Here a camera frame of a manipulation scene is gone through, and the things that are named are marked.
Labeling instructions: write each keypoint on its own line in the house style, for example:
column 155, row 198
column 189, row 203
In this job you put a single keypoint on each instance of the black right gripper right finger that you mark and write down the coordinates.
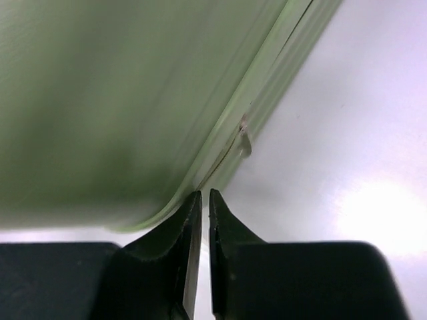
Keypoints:
column 254, row 279

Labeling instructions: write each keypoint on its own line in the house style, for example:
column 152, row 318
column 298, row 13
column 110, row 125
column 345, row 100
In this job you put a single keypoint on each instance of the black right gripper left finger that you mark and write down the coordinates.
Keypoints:
column 155, row 276

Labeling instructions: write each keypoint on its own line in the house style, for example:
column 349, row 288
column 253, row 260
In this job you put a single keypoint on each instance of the green hard-shell suitcase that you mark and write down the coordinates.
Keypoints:
column 112, row 112

